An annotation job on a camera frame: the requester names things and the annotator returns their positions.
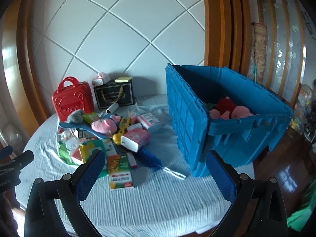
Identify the black gift box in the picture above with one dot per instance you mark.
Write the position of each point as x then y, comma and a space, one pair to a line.
114, 92

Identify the pink floral tissue pack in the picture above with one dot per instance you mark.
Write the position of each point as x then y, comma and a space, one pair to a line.
135, 139

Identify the yellow sticky note pad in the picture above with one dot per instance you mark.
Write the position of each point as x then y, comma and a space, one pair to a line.
124, 79

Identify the rolled patterned rug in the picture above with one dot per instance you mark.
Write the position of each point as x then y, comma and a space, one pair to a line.
256, 70

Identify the lint roller refill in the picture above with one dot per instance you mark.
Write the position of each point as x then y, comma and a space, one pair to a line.
112, 108

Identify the green cloth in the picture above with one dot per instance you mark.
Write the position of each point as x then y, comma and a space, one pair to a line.
84, 150

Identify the blue plastic storage crate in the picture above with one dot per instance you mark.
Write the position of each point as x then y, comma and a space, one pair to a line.
238, 141

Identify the pig plush red dress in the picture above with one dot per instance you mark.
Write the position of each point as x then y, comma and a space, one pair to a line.
227, 109

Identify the green orange medicine box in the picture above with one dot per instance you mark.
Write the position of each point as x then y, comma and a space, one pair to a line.
119, 172

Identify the red bear suitcase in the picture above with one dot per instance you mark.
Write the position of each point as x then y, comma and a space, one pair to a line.
72, 95

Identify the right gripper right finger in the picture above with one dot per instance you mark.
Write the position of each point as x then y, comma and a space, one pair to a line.
269, 217

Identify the small white red box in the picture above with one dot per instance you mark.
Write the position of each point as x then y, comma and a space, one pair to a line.
131, 159

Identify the grey plush toy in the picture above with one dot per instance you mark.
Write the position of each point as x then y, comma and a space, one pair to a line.
76, 117

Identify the green wet wipes pack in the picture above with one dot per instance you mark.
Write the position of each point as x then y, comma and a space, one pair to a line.
89, 118

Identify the white tissue pack on box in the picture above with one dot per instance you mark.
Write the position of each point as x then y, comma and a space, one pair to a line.
101, 79

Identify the pink pig plush blue shirt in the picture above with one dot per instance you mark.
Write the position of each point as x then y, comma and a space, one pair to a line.
108, 125

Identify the white pink tissue pack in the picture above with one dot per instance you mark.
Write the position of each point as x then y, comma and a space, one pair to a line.
149, 122

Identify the blue bottle brush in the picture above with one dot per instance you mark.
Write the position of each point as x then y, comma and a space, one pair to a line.
149, 160

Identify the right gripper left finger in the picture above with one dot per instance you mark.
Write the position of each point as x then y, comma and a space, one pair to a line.
42, 217

